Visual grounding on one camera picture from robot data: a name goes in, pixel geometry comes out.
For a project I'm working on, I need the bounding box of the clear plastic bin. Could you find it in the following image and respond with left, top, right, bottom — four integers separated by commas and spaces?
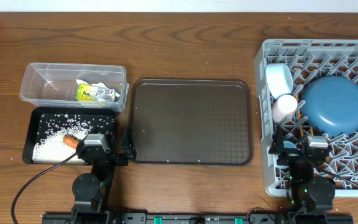
19, 63, 129, 112

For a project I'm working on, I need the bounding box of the white rice pile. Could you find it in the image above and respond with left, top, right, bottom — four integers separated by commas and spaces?
32, 114, 115, 164

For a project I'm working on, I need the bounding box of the foil snack wrapper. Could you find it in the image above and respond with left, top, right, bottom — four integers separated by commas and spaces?
75, 83, 121, 103

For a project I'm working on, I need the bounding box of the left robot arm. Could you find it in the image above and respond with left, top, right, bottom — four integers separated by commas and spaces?
63, 131, 137, 224

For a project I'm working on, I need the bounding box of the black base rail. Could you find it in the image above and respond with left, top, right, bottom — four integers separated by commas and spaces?
41, 212, 354, 224

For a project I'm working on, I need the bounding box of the light blue bowl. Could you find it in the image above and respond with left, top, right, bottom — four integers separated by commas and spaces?
265, 63, 293, 99

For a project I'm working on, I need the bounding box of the light blue cup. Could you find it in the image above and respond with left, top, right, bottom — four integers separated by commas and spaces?
283, 141, 297, 149

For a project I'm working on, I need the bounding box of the dark blue plate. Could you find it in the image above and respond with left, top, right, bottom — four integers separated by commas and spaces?
301, 76, 358, 137

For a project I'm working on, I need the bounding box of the black waste tray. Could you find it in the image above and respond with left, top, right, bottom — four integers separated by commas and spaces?
22, 107, 115, 164

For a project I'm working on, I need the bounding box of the orange carrot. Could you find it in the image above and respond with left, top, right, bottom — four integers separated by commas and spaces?
63, 136, 79, 149

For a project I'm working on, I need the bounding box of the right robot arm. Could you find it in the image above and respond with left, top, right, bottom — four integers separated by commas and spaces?
269, 127, 336, 223

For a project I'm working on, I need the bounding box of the grey dishwasher rack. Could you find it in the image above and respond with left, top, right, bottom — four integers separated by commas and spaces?
254, 39, 358, 197

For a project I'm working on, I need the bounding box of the pink white cup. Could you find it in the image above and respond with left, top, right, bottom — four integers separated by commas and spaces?
272, 95, 298, 123

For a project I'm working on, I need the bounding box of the brown serving tray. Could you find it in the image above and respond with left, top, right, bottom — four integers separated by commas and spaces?
127, 78, 254, 166

